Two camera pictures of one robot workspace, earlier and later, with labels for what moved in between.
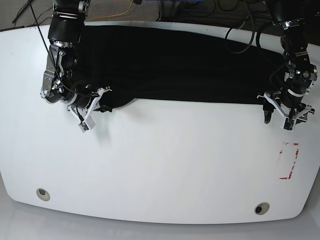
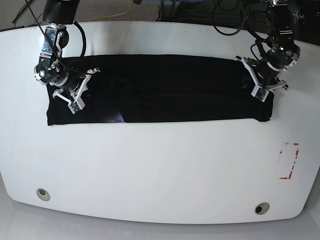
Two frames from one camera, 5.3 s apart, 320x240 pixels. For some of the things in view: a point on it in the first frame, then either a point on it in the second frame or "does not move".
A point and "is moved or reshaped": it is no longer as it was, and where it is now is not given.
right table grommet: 262,208 does not move
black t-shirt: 123,63 is moved or reshaped
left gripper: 82,106 -> 72,89
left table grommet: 43,194 does not move
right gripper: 292,114 -> 264,75
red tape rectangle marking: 297,151 does not move
